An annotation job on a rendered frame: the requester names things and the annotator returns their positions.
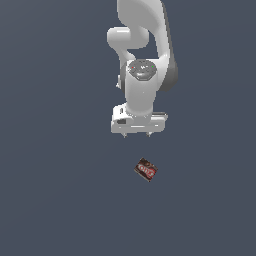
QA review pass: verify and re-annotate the small red brown box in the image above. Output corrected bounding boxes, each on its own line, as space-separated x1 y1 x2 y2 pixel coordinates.
133 157 159 183

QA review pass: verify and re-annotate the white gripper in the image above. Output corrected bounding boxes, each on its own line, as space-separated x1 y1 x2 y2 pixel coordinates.
110 103 169 139

